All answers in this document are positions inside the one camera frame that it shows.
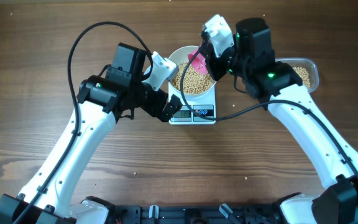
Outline pink plastic scoop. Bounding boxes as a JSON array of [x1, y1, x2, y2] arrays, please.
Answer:
[[187, 42, 208, 75]]

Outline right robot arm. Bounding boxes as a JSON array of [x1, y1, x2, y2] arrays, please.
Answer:
[[200, 15, 358, 223]]

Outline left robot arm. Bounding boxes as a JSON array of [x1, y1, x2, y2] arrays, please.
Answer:
[[0, 44, 182, 223]]

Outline soybeans in bowl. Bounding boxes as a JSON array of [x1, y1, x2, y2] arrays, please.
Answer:
[[172, 62, 212, 95]]

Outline white digital kitchen scale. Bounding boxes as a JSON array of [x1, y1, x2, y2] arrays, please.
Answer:
[[168, 83, 216, 125]]

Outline soybeans in container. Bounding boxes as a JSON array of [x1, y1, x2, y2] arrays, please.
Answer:
[[293, 67, 311, 89]]

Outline clear plastic container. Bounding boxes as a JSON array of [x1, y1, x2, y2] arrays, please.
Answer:
[[275, 58, 319, 93]]

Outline left black cable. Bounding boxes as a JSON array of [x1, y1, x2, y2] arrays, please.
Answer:
[[12, 21, 154, 224]]

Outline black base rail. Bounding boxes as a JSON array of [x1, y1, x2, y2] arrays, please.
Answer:
[[106, 203, 287, 224]]

